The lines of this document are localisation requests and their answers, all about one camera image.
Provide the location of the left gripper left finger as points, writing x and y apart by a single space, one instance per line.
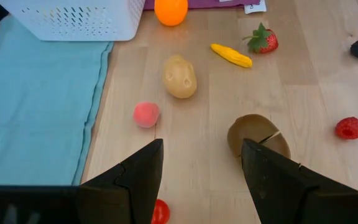
129 193

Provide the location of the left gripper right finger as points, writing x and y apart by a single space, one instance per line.
278 193

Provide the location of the red toy tomato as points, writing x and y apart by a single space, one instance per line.
161 212

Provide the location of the brown toy kiwi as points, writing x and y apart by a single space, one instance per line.
253 130

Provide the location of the pink toy peach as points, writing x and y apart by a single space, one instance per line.
146 114

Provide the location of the red toy raspberry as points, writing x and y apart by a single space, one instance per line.
349 127

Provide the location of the tan toy potato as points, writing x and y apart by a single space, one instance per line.
179 77

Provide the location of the red toy strawberry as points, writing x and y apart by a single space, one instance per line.
267 42

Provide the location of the smooth orange toy fruit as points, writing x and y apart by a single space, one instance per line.
171 11

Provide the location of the light blue cloth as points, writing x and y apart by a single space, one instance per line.
36 109

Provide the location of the white perforated plastic basket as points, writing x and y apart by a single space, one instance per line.
73 25

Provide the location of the white paper label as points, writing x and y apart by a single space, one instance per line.
255 7

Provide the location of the purple cloth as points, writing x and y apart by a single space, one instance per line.
204 3

